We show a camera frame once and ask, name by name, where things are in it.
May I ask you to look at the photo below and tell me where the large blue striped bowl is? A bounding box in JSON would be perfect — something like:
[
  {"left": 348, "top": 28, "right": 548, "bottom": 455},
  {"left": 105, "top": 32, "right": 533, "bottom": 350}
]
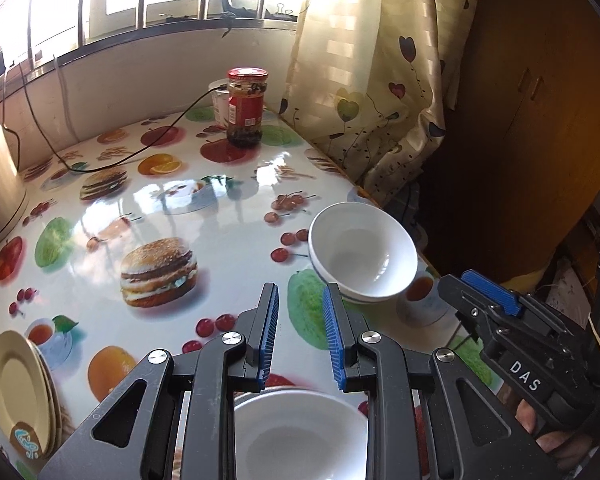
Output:
[{"left": 235, "top": 387, "right": 367, "bottom": 480}]

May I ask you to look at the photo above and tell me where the small blue striped bowl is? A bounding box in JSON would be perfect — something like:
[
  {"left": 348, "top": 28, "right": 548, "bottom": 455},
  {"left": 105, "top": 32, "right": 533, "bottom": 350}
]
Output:
[{"left": 308, "top": 202, "right": 418, "bottom": 304}]

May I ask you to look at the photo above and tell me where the large beige fish plate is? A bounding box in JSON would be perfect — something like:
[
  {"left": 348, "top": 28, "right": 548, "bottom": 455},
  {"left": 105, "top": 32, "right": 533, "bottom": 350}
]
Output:
[{"left": 0, "top": 330, "right": 50, "bottom": 460}]

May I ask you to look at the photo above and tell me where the right hand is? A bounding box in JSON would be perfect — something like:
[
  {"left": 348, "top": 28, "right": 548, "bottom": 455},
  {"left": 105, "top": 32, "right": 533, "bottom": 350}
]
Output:
[{"left": 515, "top": 400, "right": 593, "bottom": 474}]

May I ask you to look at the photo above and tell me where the fruit print tablecloth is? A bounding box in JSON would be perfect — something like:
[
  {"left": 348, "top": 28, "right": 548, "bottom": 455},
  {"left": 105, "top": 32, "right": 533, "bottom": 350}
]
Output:
[{"left": 0, "top": 108, "right": 460, "bottom": 479}]

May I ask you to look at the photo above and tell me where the white cup behind jar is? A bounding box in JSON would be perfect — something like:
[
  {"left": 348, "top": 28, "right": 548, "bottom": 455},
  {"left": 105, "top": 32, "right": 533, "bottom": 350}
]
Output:
[{"left": 209, "top": 78, "right": 230, "bottom": 128}]

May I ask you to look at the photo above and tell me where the red lidded sauce jar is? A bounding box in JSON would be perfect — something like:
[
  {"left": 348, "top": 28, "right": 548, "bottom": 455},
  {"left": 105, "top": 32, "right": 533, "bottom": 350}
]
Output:
[{"left": 226, "top": 67, "right": 268, "bottom": 148}]

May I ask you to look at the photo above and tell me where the heart patterned curtain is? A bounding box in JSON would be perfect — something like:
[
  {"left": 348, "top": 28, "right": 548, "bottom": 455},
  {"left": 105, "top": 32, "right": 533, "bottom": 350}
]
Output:
[{"left": 280, "top": 0, "right": 478, "bottom": 205}]

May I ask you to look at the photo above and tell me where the black power cable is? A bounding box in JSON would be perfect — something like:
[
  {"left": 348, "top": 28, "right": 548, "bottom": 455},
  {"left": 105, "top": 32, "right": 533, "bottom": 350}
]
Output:
[{"left": 0, "top": 34, "right": 232, "bottom": 175}]

